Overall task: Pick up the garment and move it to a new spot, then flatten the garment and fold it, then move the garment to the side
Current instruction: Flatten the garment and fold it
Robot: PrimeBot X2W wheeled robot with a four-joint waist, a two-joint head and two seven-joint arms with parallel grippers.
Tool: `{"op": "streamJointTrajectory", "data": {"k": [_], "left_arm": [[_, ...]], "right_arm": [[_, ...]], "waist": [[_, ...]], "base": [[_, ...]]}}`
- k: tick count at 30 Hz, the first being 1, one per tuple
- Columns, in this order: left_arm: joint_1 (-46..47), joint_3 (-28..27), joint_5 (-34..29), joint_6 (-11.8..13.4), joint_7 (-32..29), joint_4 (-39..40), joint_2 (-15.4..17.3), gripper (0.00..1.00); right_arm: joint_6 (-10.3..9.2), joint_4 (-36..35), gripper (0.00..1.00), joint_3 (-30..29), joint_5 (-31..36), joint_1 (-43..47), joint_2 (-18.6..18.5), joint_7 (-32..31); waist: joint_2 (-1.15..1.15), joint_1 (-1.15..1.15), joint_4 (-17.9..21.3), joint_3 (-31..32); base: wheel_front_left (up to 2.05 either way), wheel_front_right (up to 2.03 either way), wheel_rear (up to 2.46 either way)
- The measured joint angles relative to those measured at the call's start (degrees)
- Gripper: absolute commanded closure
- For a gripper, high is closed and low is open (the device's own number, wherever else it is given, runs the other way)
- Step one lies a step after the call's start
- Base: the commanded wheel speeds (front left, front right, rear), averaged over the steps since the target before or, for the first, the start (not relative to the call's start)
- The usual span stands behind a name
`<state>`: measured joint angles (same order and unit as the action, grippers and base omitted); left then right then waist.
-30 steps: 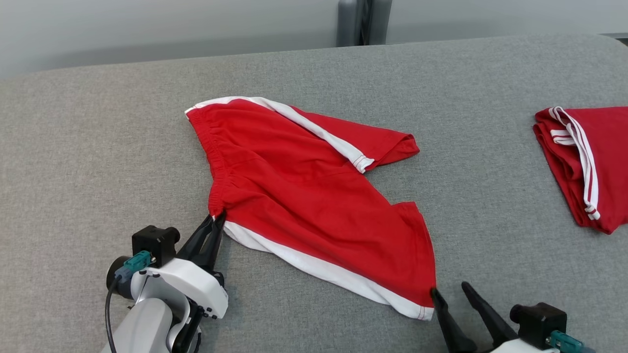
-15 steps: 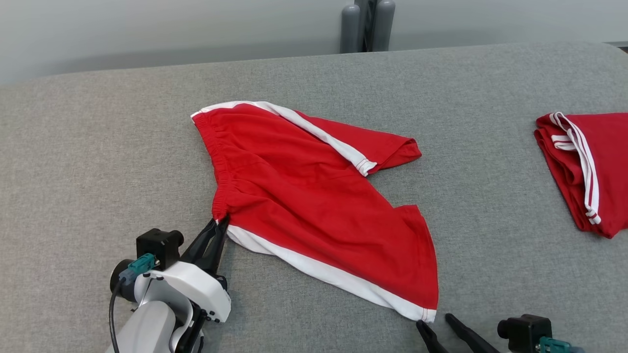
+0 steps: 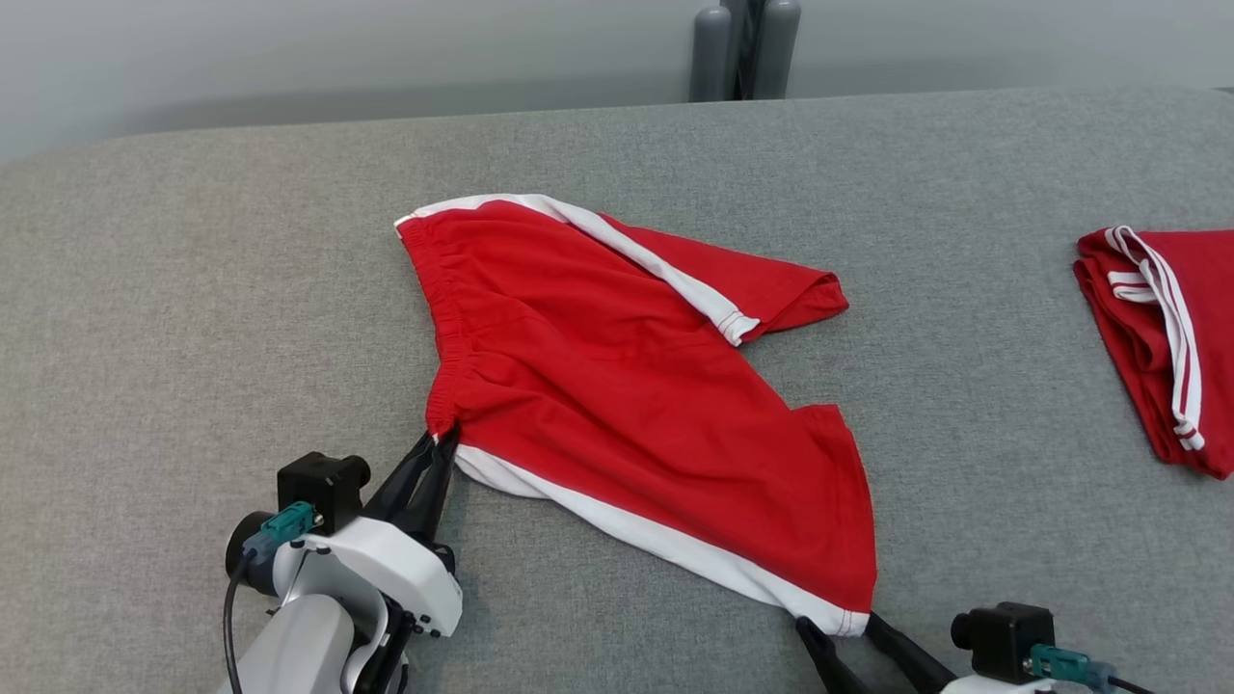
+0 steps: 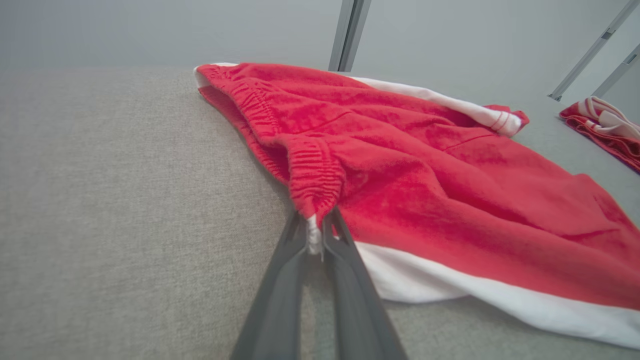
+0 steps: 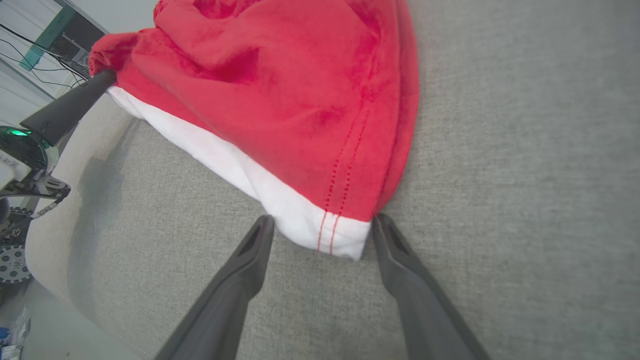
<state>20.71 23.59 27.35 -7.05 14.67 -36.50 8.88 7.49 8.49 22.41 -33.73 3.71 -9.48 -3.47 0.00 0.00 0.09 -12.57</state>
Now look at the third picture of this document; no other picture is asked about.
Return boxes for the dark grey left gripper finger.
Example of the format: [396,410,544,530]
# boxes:
[394,428,461,543]
[361,431,437,527]

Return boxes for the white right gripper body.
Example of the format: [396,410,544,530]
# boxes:
[933,673,1063,694]

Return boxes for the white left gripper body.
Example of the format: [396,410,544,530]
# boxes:
[273,515,465,640]

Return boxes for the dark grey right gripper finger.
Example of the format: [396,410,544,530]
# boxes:
[794,616,875,694]
[864,611,957,694]

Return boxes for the red shorts with white stripe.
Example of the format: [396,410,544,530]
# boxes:
[393,192,880,638]

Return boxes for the red white basketball jersey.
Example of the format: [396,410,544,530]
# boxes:
[1072,225,1234,481]

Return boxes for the right camera cable teal plug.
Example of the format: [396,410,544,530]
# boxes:
[1026,643,1155,694]

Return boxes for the camera cable teal plug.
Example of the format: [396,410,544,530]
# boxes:
[1026,643,1155,694]
[221,500,320,694]

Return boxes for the left camera cable teal plug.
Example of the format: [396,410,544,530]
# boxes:
[221,500,320,694]

